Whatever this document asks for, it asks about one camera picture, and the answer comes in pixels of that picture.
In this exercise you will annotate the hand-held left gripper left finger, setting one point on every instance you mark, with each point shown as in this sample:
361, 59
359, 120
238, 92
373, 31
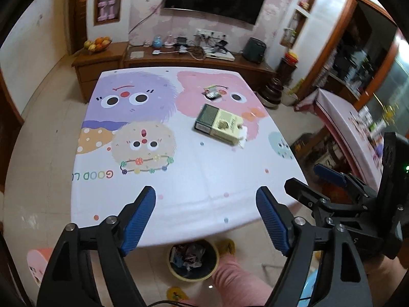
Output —
140, 217

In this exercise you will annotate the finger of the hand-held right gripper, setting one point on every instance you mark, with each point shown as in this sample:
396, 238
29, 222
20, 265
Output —
332, 176
306, 196

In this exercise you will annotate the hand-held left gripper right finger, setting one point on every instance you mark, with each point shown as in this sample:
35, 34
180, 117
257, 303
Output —
271, 220

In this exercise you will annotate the yellow bin with black liner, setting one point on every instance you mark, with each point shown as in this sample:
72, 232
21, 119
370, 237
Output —
191, 273

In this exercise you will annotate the person's right forearm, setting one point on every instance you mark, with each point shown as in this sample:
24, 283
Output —
383, 278

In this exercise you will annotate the yellow slipper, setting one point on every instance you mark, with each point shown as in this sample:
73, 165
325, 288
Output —
227, 246
177, 293

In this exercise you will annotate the pink printed table cover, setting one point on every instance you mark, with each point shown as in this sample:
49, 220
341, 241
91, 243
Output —
345, 124

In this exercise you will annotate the cartoon printed tablecloth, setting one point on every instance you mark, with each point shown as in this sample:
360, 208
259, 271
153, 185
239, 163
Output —
179, 166

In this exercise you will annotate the person's pink pants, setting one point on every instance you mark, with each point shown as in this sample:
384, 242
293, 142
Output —
236, 281

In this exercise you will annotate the white plastic bucket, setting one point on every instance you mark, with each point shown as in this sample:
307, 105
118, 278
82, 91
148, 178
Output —
288, 97

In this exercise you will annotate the brown ceramic jar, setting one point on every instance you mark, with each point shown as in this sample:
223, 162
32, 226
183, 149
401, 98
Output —
271, 94

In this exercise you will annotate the yellow green cardboard box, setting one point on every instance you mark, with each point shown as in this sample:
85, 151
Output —
220, 124

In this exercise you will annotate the pink plastic stool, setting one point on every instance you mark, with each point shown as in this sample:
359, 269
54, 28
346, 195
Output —
36, 265

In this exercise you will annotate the tall dark vase stand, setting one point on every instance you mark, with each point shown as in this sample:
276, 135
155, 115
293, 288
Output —
289, 68

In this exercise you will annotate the wooden display cabinet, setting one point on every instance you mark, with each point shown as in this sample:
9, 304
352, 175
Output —
361, 54

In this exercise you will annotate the small green packet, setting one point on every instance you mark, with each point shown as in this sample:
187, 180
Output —
214, 92

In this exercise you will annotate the dark green air fryer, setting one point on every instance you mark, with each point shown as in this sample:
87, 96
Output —
254, 49

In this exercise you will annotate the wooden television cabinet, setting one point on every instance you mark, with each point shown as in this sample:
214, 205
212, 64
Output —
96, 70

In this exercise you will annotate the white set-top box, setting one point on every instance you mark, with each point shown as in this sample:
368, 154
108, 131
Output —
220, 56

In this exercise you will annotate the black small tripod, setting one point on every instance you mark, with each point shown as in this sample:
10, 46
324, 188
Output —
222, 46

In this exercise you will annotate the blue round figurine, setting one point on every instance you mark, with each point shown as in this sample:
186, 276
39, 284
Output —
156, 42

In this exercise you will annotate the fruit bowl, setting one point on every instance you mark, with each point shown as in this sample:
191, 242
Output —
97, 45

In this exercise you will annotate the white power strip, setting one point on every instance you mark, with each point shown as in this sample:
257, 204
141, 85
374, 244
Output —
209, 33

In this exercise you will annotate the pink dumbbell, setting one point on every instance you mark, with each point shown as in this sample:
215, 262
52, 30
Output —
111, 9
103, 10

